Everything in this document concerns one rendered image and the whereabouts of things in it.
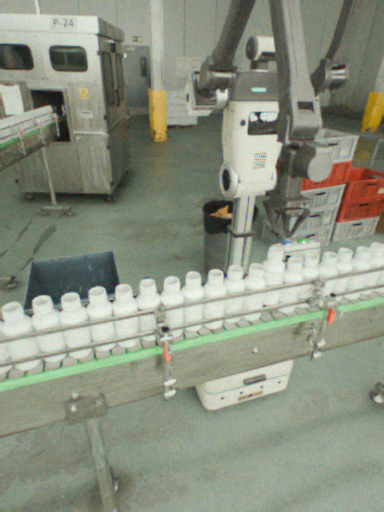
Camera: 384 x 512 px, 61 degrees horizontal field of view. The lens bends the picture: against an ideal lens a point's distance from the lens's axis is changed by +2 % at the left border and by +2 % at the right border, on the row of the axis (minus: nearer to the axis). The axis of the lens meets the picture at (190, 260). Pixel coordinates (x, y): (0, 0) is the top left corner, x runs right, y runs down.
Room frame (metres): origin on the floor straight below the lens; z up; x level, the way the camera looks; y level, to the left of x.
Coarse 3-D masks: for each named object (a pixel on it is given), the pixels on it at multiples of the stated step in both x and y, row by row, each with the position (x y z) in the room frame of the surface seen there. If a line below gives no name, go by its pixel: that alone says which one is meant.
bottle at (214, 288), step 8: (216, 272) 0.69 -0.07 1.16; (208, 280) 0.67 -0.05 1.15; (216, 280) 0.66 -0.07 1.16; (208, 288) 0.66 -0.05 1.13; (216, 288) 0.66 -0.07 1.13; (224, 288) 0.67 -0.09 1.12; (208, 296) 0.65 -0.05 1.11; (216, 296) 0.65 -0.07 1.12; (208, 304) 0.65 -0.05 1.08; (216, 304) 0.65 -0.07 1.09; (224, 304) 0.66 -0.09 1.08; (208, 312) 0.65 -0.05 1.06; (216, 312) 0.65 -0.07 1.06; (216, 328) 0.65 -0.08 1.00
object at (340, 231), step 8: (336, 224) 3.15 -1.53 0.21; (344, 224) 3.19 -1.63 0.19; (352, 224) 3.23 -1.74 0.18; (360, 224) 3.54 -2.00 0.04; (368, 224) 3.32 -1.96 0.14; (376, 224) 3.35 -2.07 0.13; (336, 232) 3.15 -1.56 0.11; (344, 232) 3.20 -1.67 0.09; (352, 232) 3.24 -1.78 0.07; (360, 232) 3.29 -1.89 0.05; (368, 232) 3.34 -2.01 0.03; (336, 240) 3.16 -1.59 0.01
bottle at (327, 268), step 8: (328, 256) 0.81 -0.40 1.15; (336, 256) 0.79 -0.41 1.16; (320, 264) 0.79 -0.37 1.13; (328, 264) 0.77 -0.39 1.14; (320, 272) 0.77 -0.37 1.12; (328, 272) 0.77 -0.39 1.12; (336, 272) 0.77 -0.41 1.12; (328, 280) 0.76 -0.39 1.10; (328, 288) 0.76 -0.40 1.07; (312, 296) 0.78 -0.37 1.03; (320, 304) 0.76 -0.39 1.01
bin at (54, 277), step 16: (64, 256) 1.09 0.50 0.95; (80, 256) 1.11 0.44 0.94; (96, 256) 1.13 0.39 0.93; (112, 256) 1.15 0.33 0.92; (32, 272) 1.01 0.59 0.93; (48, 272) 1.06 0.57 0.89; (64, 272) 1.08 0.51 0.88; (80, 272) 1.10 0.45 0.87; (96, 272) 1.12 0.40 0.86; (112, 272) 1.14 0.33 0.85; (32, 288) 0.94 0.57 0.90; (48, 288) 1.06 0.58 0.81; (64, 288) 1.08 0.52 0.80; (80, 288) 1.10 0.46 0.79; (112, 288) 1.14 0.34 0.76
